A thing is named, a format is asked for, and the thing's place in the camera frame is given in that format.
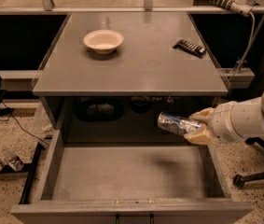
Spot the black floor stand frame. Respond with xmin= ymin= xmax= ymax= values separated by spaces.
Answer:
xmin=0 ymin=143 xmax=44 ymax=204

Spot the grey open top drawer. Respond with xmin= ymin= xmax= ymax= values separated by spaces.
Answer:
xmin=11 ymin=131 xmax=253 ymax=224

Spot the black office chair base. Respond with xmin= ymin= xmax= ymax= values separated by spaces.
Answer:
xmin=232 ymin=137 xmax=264 ymax=188

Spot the grey cabinet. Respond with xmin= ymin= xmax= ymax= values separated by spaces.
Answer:
xmin=34 ymin=12 xmax=227 ymax=144

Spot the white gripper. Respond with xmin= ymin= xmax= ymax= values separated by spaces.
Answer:
xmin=184 ymin=102 xmax=242 ymax=145

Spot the black floor cable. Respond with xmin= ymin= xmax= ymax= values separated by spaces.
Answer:
xmin=0 ymin=101 xmax=50 ymax=145

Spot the white paper bowl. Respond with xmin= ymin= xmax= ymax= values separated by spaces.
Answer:
xmin=83 ymin=30 xmax=124 ymax=54

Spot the white power strip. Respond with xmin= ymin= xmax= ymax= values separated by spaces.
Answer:
xmin=206 ymin=0 xmax=252 ymax=17

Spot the silver redbull can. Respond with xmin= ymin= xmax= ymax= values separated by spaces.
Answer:
xmin=158 ymin=112 xmax=202 ymax=135

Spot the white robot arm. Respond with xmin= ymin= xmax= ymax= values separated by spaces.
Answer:
xmin=184 ymin=92 xmax=264 ymax=145

